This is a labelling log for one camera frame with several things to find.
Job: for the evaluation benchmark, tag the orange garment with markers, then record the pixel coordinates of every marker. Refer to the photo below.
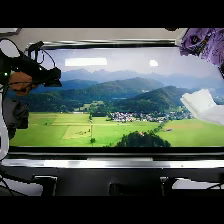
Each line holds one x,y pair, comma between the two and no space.
20,83

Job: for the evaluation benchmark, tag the silver frame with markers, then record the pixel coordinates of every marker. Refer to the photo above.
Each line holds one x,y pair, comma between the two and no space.
100,163

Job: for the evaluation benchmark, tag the purple patterned garment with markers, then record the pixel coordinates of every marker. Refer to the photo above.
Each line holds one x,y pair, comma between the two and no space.
210,43

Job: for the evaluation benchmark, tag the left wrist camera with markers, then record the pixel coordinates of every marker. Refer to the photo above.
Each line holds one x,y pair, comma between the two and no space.
35,48

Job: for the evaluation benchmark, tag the dark grey garment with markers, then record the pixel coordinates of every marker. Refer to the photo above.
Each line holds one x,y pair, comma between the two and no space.
16,115

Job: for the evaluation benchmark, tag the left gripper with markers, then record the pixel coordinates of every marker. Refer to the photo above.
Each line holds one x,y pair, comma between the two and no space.
52,77

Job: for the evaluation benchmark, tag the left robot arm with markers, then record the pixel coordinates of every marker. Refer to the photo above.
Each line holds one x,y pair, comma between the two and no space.
26,66

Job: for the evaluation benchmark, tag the white garment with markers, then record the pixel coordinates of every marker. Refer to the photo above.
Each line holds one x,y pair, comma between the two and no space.
203,105

